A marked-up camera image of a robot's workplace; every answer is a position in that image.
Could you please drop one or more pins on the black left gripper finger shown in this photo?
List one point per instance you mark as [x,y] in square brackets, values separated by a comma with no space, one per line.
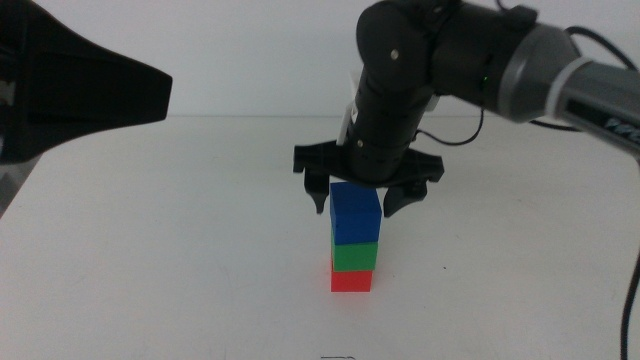
[75,85]

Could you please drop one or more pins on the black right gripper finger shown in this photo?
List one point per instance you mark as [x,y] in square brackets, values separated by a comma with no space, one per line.
[317,187]
[400,197]

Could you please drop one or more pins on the blue cube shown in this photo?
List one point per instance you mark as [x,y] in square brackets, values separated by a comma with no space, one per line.
[355,212]

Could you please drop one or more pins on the green cube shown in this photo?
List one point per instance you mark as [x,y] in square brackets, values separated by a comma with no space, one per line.
[355,256]

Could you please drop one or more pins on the red cube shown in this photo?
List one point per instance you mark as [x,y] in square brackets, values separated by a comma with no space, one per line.
[351,281]

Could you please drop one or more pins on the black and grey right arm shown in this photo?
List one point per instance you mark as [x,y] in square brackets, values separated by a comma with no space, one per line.
[450,50]

